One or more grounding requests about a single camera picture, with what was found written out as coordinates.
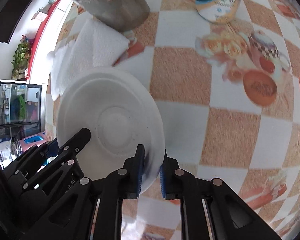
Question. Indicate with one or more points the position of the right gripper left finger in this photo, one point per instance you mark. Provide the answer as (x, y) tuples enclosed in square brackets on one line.
[(124, 183)]

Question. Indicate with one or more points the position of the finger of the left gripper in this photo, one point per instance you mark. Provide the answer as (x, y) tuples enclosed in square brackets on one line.
[(69, 150), (36, 156)]

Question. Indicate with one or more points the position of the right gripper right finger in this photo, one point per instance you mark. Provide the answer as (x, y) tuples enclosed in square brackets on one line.
[(178, 184)]

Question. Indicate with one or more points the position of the white foam plate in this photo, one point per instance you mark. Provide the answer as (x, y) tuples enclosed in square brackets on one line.
[(120, 114)]

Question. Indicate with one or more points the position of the pink plastic stool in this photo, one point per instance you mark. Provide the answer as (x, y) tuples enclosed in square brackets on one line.
[(36, 139)]

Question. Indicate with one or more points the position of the white printed bag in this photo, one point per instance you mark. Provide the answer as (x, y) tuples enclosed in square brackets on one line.
[(9, 151)]

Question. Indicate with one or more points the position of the glass display cabinet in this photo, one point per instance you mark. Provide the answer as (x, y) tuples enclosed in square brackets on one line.
[(20, 109)]

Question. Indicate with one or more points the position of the potted green plant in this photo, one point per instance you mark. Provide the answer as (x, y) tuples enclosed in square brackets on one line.
[(21, 58)]

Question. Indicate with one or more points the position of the patterned tablecloth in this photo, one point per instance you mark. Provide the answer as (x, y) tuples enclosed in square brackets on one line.
[(229, 97)]

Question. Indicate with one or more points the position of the white paper napkin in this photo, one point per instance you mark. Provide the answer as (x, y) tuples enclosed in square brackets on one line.
[(97, 45)]

